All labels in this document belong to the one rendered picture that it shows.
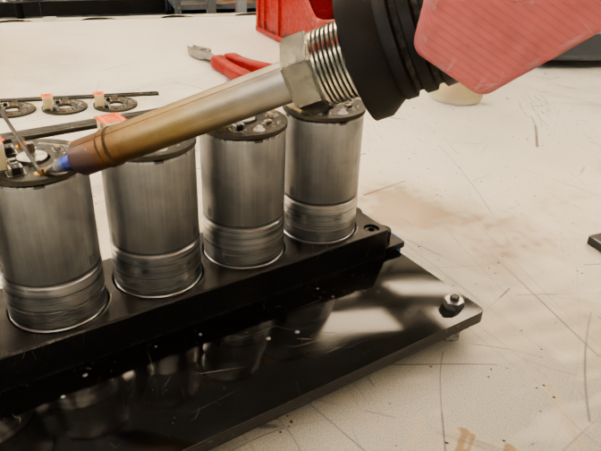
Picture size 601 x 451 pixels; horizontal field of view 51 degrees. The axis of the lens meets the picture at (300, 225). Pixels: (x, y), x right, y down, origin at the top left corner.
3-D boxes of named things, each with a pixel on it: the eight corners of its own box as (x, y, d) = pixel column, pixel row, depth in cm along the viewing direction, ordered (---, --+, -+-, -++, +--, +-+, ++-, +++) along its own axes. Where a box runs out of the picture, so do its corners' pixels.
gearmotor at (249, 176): (298, 278, 20) (304, 122, 17) (228, 302, 18) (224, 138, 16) (258, 243, 21) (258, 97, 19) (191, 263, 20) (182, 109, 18)
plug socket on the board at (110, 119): (139, 145, 16) (137, 119, 15) (105, 151, 15) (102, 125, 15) (128, 134, 16) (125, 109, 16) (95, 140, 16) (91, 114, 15)
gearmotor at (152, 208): (217, 306, 18) (211, 140, 16) (136, 335, 17) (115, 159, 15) (181, 267, 20) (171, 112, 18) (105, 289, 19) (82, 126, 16)
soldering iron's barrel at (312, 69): (79, 205, 13) (363, 108, 11) (39, 139, 13) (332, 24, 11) (109, 177, 15) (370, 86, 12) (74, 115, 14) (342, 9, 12)
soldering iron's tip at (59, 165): (45, 185, 14) (81, 172, 14) (33, 165, 14) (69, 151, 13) (57, 176, 14) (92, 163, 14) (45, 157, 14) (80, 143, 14)
